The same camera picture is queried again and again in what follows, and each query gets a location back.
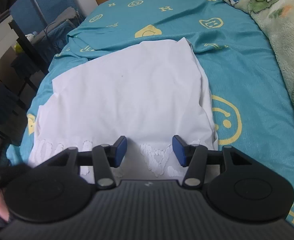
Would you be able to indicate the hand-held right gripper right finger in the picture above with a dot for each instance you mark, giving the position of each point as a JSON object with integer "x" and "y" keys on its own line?
{"x": 179, "y": 151}

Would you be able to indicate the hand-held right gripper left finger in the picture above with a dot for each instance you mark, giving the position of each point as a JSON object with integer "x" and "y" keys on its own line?
{"x": 119, "y": 152}

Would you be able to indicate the white printed t-shirt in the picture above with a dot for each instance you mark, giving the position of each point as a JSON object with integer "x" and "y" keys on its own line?
{"x": 127, "y": 92}

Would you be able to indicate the person's left hand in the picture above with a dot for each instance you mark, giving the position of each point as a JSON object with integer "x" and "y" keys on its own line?
{"x": 0, "y": 206}

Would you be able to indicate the teal patterned bed sheet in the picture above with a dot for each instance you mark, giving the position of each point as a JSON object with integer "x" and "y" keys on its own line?
{"x": 237, "y": 75}

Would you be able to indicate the green plush toy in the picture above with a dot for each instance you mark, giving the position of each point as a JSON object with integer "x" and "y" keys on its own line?
{"x": 18, "y": 48}

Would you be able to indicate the grey cloth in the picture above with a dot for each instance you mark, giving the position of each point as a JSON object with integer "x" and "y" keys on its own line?
{"x": 62, "y": 17}

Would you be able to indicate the short blue covered chair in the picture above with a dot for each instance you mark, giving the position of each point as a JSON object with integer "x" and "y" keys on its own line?
{"x": 24, "y": 12}

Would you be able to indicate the green cartoon fleece blanket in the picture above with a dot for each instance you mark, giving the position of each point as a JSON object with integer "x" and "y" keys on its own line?
{"x": 274, "y": 12}

